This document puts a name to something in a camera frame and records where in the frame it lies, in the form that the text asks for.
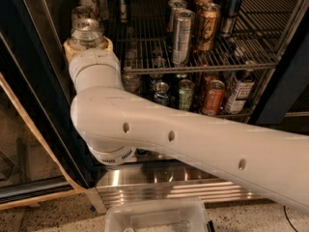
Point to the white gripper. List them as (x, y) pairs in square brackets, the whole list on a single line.
[(92, 57)]

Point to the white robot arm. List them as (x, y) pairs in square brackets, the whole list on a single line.
[(112, 121)]

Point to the slim silver can back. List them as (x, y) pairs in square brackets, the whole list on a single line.
[(123, 10)]

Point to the blue white can middle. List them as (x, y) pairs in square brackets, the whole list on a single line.
[(161, 93)]

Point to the front tall silver can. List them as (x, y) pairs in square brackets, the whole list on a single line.
[(182, 36)]

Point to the green can middle centre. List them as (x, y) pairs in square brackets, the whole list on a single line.
[(185, 91)]

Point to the glass fridge door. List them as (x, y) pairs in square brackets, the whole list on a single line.
[(42, 155)]

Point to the front gold can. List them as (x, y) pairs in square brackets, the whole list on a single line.
[(208, 20)]

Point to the orange can middle shelf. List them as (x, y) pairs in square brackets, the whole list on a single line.
[(213, 98)]

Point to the stainless fridge base panel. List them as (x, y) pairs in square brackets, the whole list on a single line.
[(163, 179)]

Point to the blue silver tall can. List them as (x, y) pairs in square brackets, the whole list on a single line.
[(229, 17)]

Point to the clear water bottle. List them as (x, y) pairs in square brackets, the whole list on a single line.
[(131, 81)]

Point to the dark tea bottle white label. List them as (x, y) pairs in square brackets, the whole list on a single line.
[(241, 84)]

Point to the clear plastic bin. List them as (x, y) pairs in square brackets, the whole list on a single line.
[(167, 215)]

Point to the top wire shelf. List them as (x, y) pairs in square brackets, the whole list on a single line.
[(260, 25)]

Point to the wire shelf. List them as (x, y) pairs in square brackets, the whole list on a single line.
[(201, 81), (260, 25)]

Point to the middle wire shelf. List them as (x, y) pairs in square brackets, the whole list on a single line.
[(201, 81)]

